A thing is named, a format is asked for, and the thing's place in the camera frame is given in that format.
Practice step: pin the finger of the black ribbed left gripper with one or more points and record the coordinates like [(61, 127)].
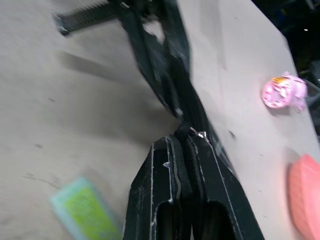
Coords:
[(87, 18)]

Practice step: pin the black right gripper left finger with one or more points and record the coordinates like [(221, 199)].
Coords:
[(150, 200)]

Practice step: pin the black zippered grid pouch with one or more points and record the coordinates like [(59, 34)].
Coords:
[(160, 65)]

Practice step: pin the green and teal box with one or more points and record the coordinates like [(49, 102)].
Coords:
[(83, 212)]

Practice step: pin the salmon pink ribbed object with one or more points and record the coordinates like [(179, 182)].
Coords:
[(306, 195)]

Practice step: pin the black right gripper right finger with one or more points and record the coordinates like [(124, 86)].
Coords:
[(220, 200)]

